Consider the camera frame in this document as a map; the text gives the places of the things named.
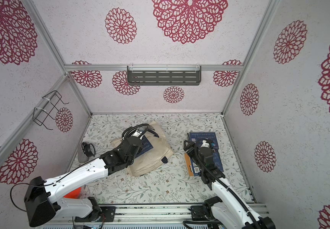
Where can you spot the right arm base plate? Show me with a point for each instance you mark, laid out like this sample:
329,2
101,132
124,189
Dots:
201,213

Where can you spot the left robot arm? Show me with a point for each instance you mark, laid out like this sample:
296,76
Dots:
46,199

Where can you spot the black orange spine book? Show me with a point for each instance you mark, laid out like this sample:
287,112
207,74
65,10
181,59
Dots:
189,165

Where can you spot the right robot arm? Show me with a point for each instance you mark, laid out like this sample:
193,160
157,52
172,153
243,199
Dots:
226,208

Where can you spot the red toy figure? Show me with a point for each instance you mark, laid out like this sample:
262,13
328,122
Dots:
74,194

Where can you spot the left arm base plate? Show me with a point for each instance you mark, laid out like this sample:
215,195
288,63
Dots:
105,214

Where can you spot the aluminium rail frame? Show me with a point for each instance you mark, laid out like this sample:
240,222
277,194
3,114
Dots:
133,215

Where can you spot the grey slotted wall shelf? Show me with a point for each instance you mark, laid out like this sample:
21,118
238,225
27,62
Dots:
164,76

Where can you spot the black wire wall rack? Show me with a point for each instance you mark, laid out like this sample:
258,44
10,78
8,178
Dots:
41,114

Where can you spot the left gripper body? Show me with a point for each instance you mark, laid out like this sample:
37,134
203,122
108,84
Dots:
131,161

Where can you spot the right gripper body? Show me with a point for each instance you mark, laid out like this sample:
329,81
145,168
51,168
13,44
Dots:
201,149

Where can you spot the cream canvas tote bag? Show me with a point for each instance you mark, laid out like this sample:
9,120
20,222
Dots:
152,159

